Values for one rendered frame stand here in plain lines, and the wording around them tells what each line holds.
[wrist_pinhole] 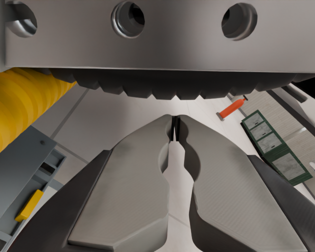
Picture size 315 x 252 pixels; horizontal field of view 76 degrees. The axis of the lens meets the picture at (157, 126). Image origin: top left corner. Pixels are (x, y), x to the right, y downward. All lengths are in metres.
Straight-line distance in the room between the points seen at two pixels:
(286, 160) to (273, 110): 5.86
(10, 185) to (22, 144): 0.11
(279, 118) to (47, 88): 12.23
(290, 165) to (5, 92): 6.47
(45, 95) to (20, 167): 0.34
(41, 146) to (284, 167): 6.24
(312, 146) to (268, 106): 4.16
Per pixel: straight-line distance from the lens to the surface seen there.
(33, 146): 0.59
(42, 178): 0.63
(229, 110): 4.43
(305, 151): 14.64
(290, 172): 6.74
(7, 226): 0.58
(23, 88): 0.22
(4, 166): 0.54
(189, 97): 0.20
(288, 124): 12.80
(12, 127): 0.20
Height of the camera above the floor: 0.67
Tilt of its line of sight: 23 degrees down
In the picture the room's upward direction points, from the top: 51 degrees clockwise
